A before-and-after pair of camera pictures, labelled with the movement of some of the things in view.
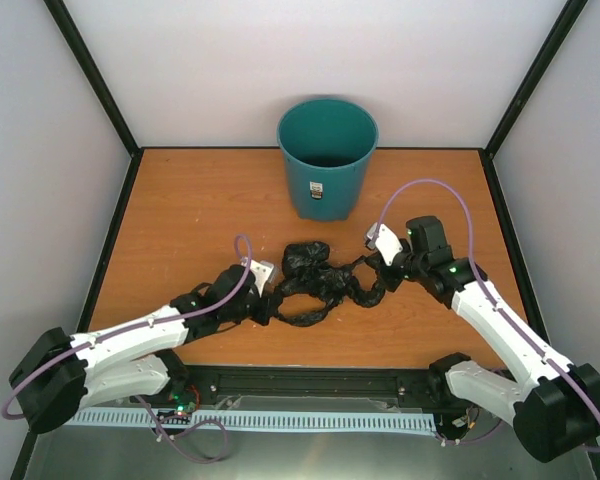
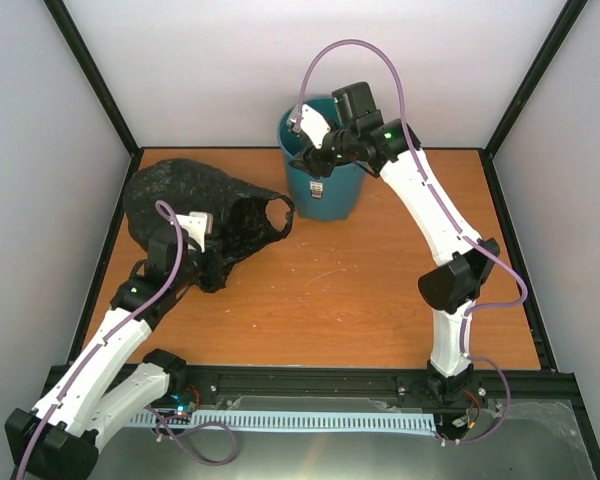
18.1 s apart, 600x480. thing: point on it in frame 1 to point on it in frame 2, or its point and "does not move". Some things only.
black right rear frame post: x=534 y=76 does not move
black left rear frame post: x=92 y=70 does not move
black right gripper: x=390 y=283 to x=310 y=163
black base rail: x=212 y=382 does not move
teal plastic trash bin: x=327 y=143 does not move
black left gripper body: x=266 y=308 to x=209 y=268
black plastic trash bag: x=305 y=272 to x=238 y=211
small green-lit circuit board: x=184 y=403 does not move
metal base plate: x=76 y=451 does not move
